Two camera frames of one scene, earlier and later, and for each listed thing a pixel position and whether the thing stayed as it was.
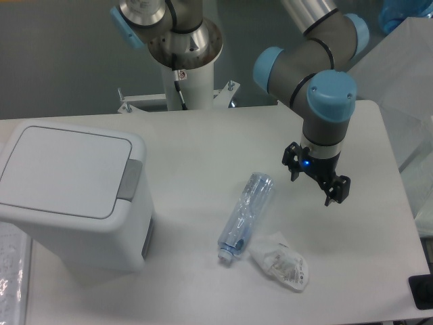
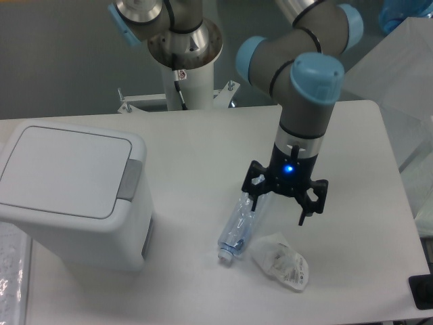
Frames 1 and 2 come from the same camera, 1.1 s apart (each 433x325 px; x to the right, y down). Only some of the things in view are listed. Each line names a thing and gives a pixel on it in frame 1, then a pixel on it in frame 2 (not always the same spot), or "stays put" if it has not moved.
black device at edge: (421, 290) stays put
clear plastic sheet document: (15, 247) stays put
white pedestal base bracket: (222, 98) stays put
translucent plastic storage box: (399, 76) stays put
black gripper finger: (291, 158) to (256, 170)
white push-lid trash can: (86, 191) stays put
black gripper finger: (337, 189) to (310, 207)
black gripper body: (323, 169) to (290, 172)
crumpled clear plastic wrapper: (280, 259) stays put
